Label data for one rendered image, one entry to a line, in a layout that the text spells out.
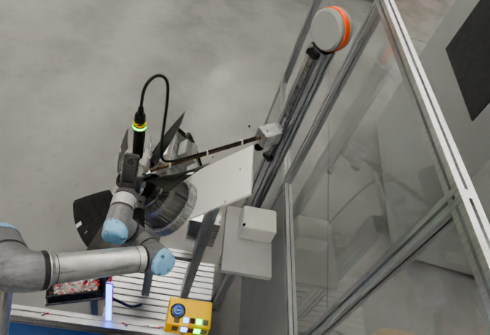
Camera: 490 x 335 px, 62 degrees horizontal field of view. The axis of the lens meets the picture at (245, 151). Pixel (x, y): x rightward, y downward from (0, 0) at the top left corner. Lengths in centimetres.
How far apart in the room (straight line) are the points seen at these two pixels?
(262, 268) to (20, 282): 118
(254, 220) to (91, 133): 193
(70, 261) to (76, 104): 274
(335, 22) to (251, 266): 114
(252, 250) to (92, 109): 219
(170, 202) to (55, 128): 202
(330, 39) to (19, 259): 118
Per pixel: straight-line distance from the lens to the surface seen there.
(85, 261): 116
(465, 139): 303
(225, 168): 177
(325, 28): 157
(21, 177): 331
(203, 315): 163
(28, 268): 111
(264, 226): 199
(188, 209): 174
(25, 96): 389
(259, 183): 213
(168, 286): 274
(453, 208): 93
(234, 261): 199
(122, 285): 273
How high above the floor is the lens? 258
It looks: 46 degrees down
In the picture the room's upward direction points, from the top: 20 degrees clockwise
